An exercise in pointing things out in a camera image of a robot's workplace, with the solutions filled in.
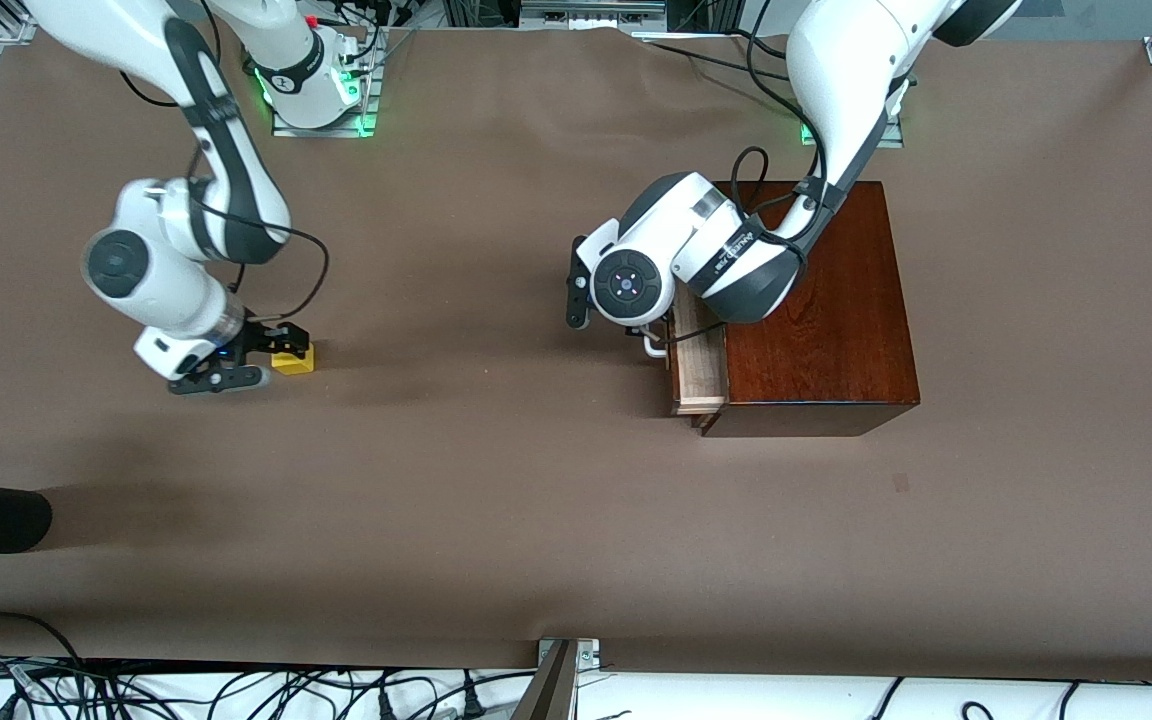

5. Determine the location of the wooden drawer with white handle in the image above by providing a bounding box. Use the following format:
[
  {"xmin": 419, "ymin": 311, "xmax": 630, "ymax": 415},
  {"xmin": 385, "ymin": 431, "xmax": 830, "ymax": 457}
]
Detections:
[{"xmin": 643, "ymin": 285, "xmax": 730, "ymax": 417}]

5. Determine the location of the dark brown wooden cabinet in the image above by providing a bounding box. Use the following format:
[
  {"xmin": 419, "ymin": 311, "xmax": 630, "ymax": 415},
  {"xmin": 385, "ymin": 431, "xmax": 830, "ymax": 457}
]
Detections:
[{"xmin": 691, "ymin": 181, "xmax": 919, "ymax": 438}]

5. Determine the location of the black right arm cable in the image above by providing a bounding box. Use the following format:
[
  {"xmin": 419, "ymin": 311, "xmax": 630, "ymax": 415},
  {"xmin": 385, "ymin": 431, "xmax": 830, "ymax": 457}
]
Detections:
[{"xmin": 191, "ymin": 140, "xmax": 330, "ymax": 322}]

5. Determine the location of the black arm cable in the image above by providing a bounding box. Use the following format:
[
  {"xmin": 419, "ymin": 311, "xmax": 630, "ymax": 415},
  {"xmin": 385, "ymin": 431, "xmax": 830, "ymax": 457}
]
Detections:
[
  {"xmin": 730, "ymin": 145, "xmax": 829, "ymax": 252},
  {"xmin": 191, "ymin": 140, "xmax": 330, "ymax": 322}
]

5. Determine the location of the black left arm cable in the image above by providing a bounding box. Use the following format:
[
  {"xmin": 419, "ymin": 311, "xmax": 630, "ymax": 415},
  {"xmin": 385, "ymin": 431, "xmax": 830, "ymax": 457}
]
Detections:
[{"xmin": 730, "ymin": 145, "xmax": 829, "ymax": 252}]

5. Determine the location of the black cable on table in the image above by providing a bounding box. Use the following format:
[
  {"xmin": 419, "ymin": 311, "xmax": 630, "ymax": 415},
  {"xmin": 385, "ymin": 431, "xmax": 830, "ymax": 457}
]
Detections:
[{"xmin": 640, "ymin": 36, "xmax": 799, "ymax": 81}]

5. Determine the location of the grey metal frame box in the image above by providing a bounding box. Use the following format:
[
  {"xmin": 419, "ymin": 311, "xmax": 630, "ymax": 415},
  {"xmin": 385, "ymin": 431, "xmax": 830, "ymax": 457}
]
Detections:
[{"xmin": 518, "ymin": 0, "xmax": 668, "ymax": 30}]

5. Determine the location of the small aluminium bracket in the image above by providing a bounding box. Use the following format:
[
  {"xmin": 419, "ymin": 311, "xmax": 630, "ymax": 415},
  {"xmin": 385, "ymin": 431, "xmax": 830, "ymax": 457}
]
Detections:
[{"xmin": 538, "ymin": 637, "xmax": 601, "ymax": 671}]

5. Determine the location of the dark metal post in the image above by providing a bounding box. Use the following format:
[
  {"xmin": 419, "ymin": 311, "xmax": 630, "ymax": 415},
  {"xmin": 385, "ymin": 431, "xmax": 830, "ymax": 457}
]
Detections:
[{"xmin": 510, "ymin": 641, "xmax": 578, "ymax": 720}]

